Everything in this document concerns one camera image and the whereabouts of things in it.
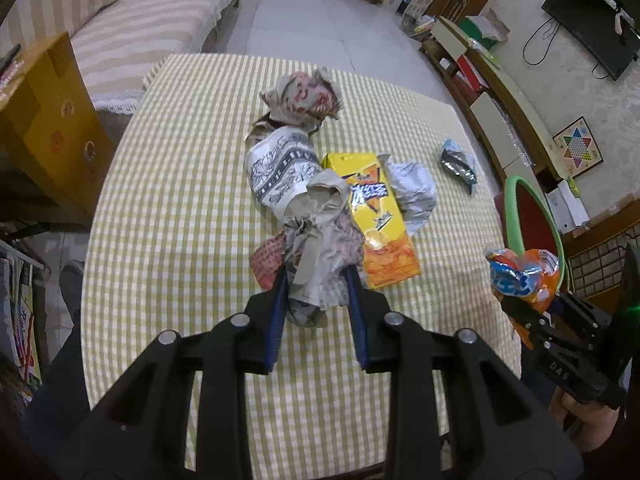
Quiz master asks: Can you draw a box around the newspaper wad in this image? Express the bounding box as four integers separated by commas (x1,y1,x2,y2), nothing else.
250,170,365,330

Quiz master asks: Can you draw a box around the black television cable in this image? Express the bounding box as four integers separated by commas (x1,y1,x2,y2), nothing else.
523,17,558,66

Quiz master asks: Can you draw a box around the orange snack bag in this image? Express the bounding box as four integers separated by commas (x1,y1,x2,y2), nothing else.
484,246,561,351

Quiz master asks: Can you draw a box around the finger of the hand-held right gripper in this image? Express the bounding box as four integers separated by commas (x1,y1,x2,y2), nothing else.
550,292,613,331
500,296,551,341

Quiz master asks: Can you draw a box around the white crumpled paper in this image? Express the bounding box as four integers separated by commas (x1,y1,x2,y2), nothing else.
380,152,438,236

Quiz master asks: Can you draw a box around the person's right hand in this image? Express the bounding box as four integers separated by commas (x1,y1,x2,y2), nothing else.
550,390,626,453

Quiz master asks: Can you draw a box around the yellow checked tablecloth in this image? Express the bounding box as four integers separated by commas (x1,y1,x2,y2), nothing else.
80,52,523,480

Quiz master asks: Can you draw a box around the black flat television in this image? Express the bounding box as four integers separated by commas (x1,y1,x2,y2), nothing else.
541,0,640,81

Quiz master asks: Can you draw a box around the crumpled reddish newspaper ball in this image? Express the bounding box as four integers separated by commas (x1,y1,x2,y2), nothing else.
260,66,345,128

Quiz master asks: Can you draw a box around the stack of colourful books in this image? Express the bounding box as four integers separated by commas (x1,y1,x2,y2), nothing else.
0,240,51,401

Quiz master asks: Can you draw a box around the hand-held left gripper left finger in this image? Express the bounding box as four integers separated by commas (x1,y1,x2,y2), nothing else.
52,262,291,480

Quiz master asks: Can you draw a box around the open green and white box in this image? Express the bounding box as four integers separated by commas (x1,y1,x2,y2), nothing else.
465,12,511,51

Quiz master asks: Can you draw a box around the red book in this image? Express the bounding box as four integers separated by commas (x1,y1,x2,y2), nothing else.
455,55,486,93

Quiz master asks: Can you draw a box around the yellow snack box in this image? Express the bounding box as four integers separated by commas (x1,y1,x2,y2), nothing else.
320,152,422,291

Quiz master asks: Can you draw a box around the star checkers board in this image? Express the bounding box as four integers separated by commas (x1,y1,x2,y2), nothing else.
552,116,604,179

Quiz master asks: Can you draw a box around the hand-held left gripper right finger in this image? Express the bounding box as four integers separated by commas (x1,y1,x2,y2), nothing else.
344,264,586,480

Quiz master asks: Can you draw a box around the striped beige sofa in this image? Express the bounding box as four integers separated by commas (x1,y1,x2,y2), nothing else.
0,0,251,111

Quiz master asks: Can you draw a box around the crumpled grey newspaper ball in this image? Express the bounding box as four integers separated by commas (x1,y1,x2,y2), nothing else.
244,127,323,221

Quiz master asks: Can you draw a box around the silver foil wrapper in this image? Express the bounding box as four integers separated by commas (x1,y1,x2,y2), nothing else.
440,139,480,196

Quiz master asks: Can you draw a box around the white cardboard box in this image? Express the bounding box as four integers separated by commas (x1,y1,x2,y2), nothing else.
546,180,591,233

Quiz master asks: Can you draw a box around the long cream television stand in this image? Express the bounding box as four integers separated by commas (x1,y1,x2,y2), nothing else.
422,15,561,186

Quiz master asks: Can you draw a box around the black tablet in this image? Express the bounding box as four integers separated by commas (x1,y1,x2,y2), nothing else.
0,44,22,73

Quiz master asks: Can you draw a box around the green-rimmed red bin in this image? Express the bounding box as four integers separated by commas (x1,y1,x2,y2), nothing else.
502,175,568,296

